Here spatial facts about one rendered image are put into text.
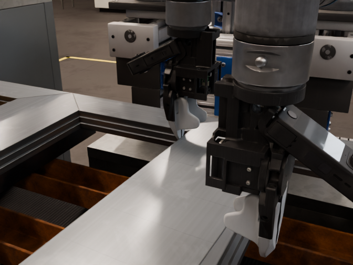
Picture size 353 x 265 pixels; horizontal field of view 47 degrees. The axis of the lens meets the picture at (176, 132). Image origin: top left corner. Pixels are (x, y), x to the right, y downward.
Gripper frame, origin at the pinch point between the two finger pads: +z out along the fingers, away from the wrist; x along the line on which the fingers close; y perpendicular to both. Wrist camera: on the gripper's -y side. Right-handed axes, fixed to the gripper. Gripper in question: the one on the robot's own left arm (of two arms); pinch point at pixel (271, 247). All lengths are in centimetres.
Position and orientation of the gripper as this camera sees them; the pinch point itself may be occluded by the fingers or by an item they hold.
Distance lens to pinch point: 51.1
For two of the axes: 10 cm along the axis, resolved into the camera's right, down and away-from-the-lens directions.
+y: -9.0, -1.8, 3.9
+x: -4.3, 3.7, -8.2
